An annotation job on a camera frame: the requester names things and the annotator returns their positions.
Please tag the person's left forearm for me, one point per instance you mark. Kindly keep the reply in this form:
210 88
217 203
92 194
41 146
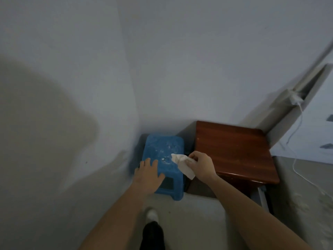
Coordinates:
117 221

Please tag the person's left little finger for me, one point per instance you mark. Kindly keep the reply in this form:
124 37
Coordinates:
136 171

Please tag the white paper tissue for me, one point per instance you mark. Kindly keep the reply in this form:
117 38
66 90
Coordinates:
182 164

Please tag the white patterned pillow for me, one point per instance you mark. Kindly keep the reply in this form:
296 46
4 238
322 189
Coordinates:
312 127

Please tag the blue plastic stool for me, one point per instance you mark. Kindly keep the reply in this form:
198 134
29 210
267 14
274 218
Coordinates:
162 150

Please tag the person's white shoe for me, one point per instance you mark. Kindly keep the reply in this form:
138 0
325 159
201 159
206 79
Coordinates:
152 215

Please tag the grey patterned bed sheet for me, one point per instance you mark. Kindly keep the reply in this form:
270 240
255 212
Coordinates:
304 213

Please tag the person's left middle finger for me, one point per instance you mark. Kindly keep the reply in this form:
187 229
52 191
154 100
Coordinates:
147 165

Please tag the person's left hand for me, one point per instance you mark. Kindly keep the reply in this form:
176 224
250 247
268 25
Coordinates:
147 179

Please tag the brown wooden bedside table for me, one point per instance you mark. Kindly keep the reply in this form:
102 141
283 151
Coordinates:
234 150

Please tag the person's right fingers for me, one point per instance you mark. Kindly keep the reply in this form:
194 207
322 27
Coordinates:
193 159

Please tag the grey bed headboard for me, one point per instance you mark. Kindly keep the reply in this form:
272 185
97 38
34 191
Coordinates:
294 106

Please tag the white bed frame bar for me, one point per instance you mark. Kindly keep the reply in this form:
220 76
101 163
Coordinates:
263 199

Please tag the person's right forearm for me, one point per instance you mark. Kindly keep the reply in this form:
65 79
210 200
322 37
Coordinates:
249 213

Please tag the white charger plug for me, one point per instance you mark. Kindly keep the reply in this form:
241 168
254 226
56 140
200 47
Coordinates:
296 98

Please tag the person's left thumb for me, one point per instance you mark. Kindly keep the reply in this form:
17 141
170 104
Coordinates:
160 178

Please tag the person's right hand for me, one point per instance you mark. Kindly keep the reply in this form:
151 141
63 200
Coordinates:
204 166

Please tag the person's black trouser leg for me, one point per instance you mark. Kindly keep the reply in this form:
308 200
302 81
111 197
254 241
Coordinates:
152 236

